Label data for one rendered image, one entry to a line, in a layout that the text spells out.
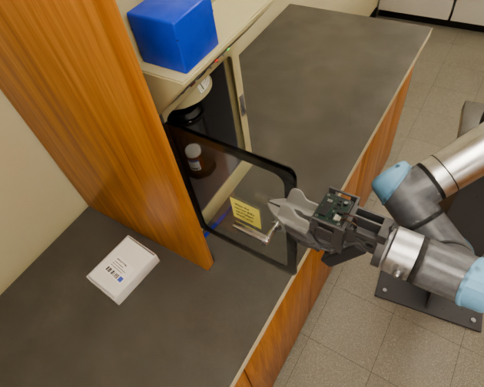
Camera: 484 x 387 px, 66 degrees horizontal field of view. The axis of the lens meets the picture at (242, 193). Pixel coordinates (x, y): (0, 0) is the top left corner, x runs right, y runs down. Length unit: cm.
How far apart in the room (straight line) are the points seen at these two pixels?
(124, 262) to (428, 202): 78
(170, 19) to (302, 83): 101
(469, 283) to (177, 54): 55
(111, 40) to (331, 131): 95
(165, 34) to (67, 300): 79
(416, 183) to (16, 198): 100
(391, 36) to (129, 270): 145
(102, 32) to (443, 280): 57
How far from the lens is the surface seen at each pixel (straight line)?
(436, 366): 202
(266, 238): 77
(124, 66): 58
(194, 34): 66
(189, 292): 104
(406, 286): 210
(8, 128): 112
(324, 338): 195
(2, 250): 126
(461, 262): 61
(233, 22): 79
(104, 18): 55
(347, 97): 151
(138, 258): 109
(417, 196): 68
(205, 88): 93
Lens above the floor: 187
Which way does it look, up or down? 52 degrees down
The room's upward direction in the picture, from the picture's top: 11 degrees counter-clockwise
